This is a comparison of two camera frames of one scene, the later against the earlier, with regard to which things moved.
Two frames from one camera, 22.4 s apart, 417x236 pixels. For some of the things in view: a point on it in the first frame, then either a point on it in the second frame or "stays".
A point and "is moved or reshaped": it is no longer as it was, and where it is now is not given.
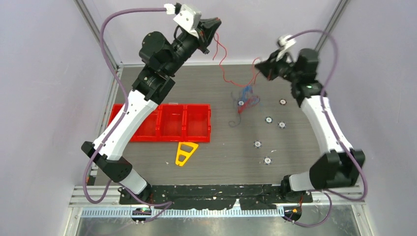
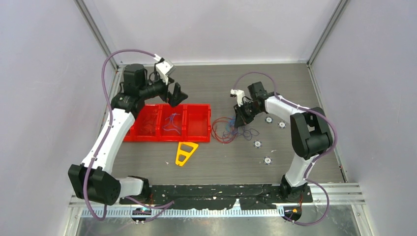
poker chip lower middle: (257, 144) stays
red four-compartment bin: (173, 123) stays
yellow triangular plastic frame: (185, 153) stays
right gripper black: (268, 68) -> (241, 116)
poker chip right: (282, 124) stays
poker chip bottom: (267, 160) stays
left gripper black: (207, 28) -> (177, 97)
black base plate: (214, 197) stays
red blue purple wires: (249, 99) is moved or reshaped
